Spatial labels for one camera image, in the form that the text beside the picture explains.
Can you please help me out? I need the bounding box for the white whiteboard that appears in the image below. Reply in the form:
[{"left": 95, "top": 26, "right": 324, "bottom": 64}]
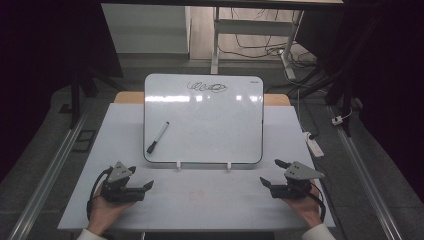
[{"left": 143, "top": 73, "right": 265, "bottom": 165}]

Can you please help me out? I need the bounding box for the aluminium rail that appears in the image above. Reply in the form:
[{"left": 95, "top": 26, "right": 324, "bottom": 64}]
[
  {"left": 327, "top": 105, "right": 405, "bottom": 240},
  {"left": 7, "top": 99, "right": 95, "bottom": 240}
]

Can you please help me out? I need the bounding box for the black and white marker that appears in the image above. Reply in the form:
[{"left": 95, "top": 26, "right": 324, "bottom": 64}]
[{"left": 146, "top": 121, "right": 170, "bottom": 155}]

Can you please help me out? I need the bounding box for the black metal stand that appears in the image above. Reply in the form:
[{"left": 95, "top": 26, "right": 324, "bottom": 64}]
[{"left": 67, "top": 64, "right": 118, "bottom": 130}]

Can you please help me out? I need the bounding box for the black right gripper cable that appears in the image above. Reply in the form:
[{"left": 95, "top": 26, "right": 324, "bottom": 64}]
[{"left": 309, "top": 180, "right": 327, "bottom": 223}]

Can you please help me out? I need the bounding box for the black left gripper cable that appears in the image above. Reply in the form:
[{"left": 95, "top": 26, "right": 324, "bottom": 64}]
[{"left": 86, "top": 166, "right": 115, "bottom": 222}]

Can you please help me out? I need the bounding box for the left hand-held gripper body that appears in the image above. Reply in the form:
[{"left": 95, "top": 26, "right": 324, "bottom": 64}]
[{"left": 99, "top": 161, "right": 146, "bottom": 204}]

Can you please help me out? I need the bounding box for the person's right hand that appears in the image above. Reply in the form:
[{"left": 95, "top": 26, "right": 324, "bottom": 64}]
[{"left": 287, "top": 184, "right": 323, "bottom": 230}]

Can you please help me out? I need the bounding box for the tangle of black floor cables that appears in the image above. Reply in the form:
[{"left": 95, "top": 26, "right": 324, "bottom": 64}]
[{"left": 218, "top": 7, "right": 318, "bottom": 69}]

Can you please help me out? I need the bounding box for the person's left hand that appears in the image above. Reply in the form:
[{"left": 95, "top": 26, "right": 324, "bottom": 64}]
[{"left": 87, "top": 185, "right": 135, "bottom": 236}]

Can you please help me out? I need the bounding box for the white cabinet panel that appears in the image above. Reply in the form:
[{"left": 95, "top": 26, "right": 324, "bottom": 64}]
[{"left": 101, "top": 3, "right": 192, "bottom": 55}]

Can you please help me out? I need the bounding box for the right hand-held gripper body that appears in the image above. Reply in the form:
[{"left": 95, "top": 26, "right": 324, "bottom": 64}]
[{"left": 269, "top": 161, "right": 325, "bottom": 201}]

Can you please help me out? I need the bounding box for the white metal desk frame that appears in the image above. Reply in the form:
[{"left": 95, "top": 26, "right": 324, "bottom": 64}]
[{"left": 210, "top": 6, "right": 305, "bottom": 81}]

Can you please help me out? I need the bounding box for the white power strip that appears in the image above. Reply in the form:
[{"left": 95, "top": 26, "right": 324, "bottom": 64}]
[{"left": 302, "top": 131, "right": 325, "bottom": 159}]

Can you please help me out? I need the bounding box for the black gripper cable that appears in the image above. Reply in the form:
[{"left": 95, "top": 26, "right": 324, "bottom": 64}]
[
  {"left": 309, "top": 180, "right": 327, "bottom": 223},
  {"left": 86, "top": 166, "right": 115, "bottom": 222}
]

